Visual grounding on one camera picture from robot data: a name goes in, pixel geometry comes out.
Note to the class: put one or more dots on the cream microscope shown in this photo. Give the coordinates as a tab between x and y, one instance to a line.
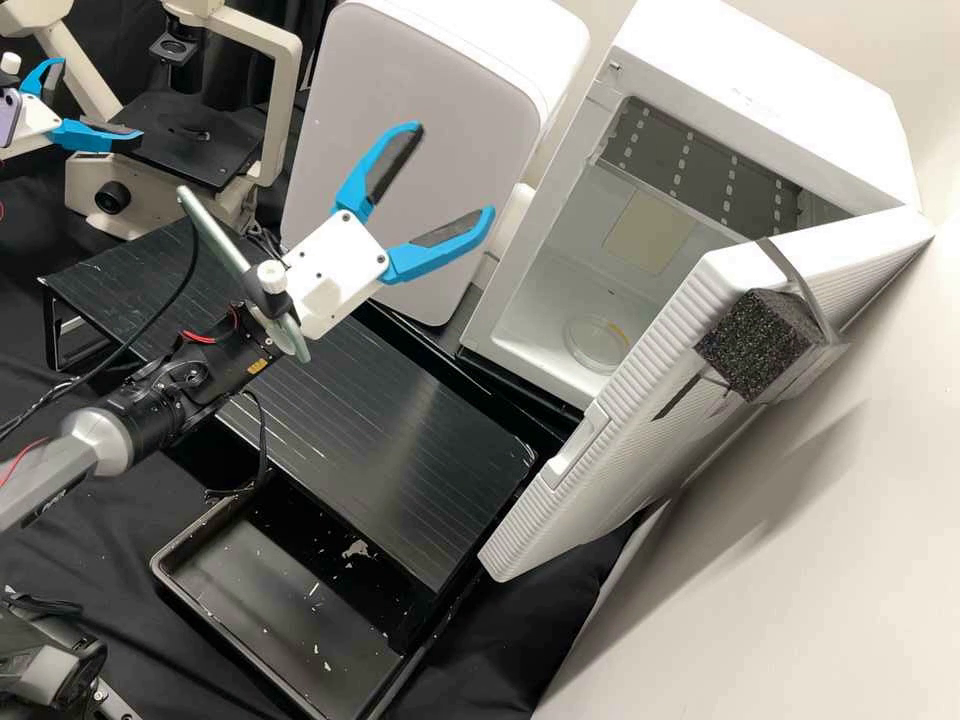
281	82

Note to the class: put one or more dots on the black tray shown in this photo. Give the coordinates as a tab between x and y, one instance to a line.
285	615

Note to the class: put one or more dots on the petri dish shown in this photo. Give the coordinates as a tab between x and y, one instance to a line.
592	341

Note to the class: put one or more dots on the wrist camera phone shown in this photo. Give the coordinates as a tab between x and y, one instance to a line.
6	112
225	247

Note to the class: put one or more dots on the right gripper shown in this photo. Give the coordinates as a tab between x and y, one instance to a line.
337	262

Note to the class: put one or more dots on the left wrist camera phone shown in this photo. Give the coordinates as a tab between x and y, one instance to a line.
6	112

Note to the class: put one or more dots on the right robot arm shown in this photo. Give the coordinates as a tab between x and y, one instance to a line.
90	442

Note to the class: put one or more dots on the white box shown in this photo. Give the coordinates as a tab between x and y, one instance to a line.
420	75

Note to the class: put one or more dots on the right wrist camera phone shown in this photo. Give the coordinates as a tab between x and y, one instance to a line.
225	247

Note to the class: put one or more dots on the incubator door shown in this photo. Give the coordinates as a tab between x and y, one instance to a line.
675	375

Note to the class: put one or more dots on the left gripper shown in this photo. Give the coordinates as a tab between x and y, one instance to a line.
34	124

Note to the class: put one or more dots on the white incubator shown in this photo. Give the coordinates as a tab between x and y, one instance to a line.
750	75

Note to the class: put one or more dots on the black platform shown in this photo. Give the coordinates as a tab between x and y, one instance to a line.
375	435
510	390

